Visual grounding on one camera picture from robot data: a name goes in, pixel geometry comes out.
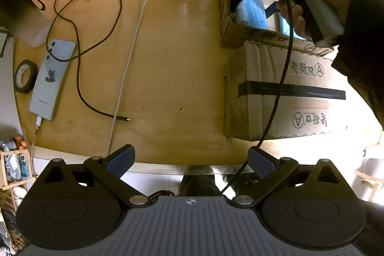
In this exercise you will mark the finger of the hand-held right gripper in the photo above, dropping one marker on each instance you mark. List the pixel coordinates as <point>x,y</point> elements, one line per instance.
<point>272,10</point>

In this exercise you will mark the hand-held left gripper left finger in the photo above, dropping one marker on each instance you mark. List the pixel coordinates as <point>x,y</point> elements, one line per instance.
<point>121,158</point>

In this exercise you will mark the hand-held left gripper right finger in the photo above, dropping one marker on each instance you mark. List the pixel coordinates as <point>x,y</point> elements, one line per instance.
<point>261,163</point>

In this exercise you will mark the large blue wet wipes pack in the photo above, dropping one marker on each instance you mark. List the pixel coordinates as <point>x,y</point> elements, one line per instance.
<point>284,25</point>

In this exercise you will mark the small blue wet wipes pack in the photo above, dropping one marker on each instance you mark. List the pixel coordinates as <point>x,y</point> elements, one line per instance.
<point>252,11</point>

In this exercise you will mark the person's right forearm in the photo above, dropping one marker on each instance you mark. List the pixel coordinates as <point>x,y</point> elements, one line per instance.
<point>366,49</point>

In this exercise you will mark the round wooden desktop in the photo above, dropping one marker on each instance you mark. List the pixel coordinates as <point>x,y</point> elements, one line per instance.
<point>180,64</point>

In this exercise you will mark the taped cardboard box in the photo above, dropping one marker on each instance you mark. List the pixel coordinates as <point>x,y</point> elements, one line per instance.
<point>300,112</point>

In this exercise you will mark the person's dark trouser leg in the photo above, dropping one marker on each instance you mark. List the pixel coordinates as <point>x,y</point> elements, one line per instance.
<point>198,185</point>

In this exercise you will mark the light blue smartphone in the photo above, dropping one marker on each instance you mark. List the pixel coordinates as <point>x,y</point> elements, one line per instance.
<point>51,85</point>

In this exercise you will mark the wooden shoe rack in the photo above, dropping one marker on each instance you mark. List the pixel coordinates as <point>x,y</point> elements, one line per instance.
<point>12,163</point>

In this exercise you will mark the wooden chair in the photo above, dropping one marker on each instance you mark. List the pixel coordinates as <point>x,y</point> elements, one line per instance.
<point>370,181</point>

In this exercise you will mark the black tape roll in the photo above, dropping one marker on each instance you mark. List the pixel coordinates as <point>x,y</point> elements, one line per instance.
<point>24,90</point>

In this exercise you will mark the frosted plastic container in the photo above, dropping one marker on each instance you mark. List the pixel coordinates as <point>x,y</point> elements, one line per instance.
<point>27,25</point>

